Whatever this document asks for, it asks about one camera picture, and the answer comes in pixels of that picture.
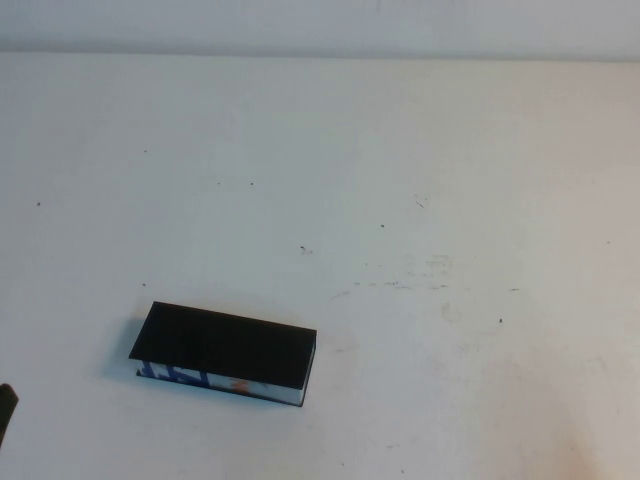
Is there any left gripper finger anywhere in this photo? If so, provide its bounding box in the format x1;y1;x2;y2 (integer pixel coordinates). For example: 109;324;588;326
0;382;20;434

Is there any black case with blue-orange print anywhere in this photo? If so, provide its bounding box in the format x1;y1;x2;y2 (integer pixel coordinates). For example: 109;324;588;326
128;300;319;408

